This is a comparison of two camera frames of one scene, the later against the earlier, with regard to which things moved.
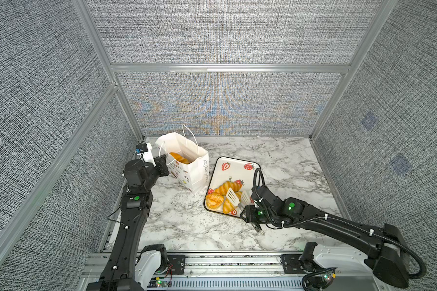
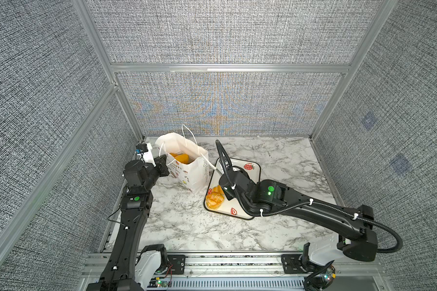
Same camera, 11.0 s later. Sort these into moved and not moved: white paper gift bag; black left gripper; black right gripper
Moved: black right gripper
Not moved: black left gripper; white paper gift bag
